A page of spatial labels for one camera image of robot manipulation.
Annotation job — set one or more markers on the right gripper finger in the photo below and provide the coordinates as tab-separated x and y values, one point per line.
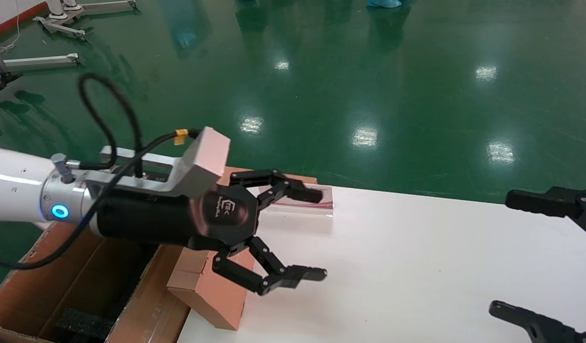
535	202
535	321

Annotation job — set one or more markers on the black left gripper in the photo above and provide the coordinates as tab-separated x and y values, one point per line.
150	219

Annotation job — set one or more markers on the small cardboard box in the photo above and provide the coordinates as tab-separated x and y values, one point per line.
216	300

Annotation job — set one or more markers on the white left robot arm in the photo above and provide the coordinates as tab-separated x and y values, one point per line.
16	186

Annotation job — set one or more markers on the large cardboard box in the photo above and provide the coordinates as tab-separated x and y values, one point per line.
150	309

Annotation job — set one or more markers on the acrylic sign with red print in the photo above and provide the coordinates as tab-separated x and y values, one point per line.
302	212

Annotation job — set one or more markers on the black foam pad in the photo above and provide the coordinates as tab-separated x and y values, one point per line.
83	324

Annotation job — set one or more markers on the blue shoe cover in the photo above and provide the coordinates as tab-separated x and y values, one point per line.
383	3

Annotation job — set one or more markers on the grey robot stand base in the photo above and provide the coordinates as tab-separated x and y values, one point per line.
40	61
59	27

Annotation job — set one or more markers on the black and white humanoid robot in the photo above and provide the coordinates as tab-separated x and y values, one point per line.
0	81

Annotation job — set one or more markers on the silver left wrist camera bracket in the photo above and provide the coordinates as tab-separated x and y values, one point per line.
202	162

